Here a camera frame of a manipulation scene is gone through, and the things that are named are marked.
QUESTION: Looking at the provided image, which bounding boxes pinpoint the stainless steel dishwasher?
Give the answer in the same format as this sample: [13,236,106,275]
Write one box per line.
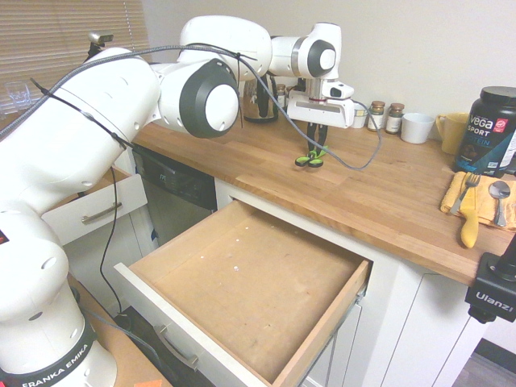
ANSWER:
[132,145,218,247]

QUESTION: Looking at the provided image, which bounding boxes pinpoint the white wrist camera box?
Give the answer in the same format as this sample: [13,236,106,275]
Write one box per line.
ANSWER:
[324,80,356,101]

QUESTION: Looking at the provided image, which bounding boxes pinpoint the black Vega protein tub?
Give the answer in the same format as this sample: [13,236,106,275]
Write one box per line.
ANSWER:
[453,85,516,179]

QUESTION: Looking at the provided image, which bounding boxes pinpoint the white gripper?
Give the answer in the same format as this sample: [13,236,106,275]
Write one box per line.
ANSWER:
[286,90,356,157]

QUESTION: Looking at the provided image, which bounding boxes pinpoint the plain white cup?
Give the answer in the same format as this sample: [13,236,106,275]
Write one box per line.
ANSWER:
[401,112,436,144]

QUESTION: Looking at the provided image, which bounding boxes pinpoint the silver fork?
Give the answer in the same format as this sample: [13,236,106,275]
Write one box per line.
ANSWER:
[449,172,481,215]

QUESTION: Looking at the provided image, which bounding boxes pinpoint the thin black hanging cable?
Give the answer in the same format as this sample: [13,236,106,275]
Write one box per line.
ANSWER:
[99,167,124,316]

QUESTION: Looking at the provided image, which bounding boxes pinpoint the silver spoon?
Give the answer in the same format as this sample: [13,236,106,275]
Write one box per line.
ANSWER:
[488,180,512,227]

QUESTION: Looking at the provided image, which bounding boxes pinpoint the yellow mug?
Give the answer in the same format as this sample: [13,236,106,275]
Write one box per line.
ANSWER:
[435,112,471,155]

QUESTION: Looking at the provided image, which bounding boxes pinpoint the yellow handled knife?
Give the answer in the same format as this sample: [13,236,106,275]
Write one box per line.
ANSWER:
[460,189,480,249]

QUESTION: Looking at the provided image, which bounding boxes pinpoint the green black scissors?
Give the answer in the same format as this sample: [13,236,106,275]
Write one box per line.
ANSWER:
[293,144,330,168]

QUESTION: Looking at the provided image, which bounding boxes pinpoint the black Ulanzi camera mount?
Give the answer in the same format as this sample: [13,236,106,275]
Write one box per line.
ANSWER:
[464,229,516,323]

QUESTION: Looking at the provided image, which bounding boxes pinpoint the large drawer metal handle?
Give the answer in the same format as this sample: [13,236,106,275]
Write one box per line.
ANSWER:
[154,324,199,370]

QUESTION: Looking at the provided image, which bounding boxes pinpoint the spice jar copper lid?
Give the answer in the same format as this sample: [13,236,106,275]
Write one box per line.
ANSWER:
[385,102,406,135]
[366,100,386,133]

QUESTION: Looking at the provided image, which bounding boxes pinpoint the small drawer metal handle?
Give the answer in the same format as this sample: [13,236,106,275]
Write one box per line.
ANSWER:
[81,201,123,225]

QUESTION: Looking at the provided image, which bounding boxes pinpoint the large open wooden drawer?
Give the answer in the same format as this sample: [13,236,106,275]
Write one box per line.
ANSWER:
[114,200,374,387]

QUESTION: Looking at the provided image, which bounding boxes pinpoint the white kitchen cabinet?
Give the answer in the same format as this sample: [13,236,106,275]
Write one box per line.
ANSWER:
[40,139,491,387]

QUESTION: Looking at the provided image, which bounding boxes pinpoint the grey braided robot cable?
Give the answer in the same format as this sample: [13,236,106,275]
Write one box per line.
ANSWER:
[0,43,384,171]

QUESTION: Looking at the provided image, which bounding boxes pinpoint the beige window blinds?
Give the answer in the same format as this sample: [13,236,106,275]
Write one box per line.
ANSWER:
[0,0,147,122]

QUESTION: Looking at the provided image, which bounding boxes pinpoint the thin grey table cable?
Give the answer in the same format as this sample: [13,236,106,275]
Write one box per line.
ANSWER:
[80,308,170,376]

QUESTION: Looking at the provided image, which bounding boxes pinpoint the small open white drawer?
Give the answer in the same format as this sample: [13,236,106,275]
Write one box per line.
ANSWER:
[40,164,148,247]

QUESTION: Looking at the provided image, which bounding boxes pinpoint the yellow folded cloth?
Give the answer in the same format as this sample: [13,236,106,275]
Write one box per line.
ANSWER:
[439,171,516,232]

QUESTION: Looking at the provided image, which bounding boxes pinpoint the clear faceted glass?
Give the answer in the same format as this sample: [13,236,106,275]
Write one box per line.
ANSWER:
[3,81,31,114]

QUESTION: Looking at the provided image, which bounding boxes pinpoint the chrome black electric kettle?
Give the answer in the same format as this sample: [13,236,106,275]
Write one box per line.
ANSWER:
[243,76,280,123]

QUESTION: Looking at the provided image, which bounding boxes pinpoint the small white printed cup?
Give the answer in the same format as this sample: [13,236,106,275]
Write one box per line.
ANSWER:
[353,102,371,130]

